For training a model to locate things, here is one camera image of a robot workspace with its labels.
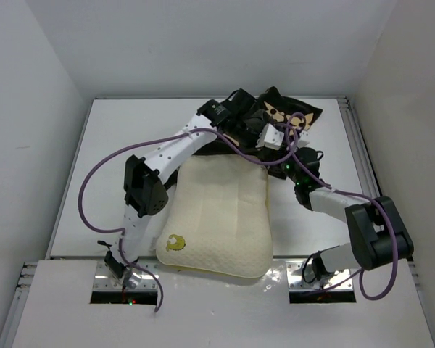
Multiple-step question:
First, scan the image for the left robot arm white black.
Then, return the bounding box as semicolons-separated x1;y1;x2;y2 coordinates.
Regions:
105;91;274;278

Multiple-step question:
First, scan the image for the black pillowcase with beige flowers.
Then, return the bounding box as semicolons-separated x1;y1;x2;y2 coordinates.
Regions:
196;86;323;180

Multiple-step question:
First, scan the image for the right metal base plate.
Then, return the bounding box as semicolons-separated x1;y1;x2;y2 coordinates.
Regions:
285;258;353;294

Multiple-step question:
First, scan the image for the cream pillow with yellow edge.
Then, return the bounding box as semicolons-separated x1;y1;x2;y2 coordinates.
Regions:
156;155;273;278

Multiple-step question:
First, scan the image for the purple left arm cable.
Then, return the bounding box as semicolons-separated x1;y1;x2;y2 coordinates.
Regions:
78;128;298;313

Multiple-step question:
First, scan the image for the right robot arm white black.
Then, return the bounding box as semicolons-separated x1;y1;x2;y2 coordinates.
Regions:
270;147;414;283

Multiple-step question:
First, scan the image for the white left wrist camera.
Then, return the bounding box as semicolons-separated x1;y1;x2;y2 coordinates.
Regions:
255;123;284;150

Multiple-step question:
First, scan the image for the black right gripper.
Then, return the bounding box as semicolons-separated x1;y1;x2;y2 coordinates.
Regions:
263;141;303;186

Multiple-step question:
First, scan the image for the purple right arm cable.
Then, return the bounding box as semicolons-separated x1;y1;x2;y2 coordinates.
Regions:
282;112;402;302

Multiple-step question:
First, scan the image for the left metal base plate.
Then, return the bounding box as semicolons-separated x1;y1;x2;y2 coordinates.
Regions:
92;261;159;293

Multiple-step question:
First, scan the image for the metal base plate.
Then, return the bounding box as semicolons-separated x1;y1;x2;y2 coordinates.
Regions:
92;261;159;293
285;258;353;294

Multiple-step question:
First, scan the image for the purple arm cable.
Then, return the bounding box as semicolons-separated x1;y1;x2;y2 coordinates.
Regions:
78;128;298;313
282;112;402;302

